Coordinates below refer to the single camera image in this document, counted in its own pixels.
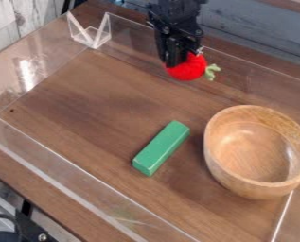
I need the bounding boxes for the black cable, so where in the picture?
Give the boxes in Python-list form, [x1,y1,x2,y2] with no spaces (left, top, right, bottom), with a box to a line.
[0,213,24,242]

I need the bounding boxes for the green rectangular block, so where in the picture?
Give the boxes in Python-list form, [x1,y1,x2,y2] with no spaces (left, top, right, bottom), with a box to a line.
[132,121,191,177]

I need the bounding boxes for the wooden bowl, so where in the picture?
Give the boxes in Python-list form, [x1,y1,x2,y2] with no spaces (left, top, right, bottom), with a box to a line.
[203,105,300,199]

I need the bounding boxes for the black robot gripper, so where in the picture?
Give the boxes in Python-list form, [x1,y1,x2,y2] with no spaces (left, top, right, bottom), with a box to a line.
[148,0,208,68]

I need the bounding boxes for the black metal clamp base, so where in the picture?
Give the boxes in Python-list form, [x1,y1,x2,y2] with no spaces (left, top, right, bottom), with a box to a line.
[0,211,58,242]

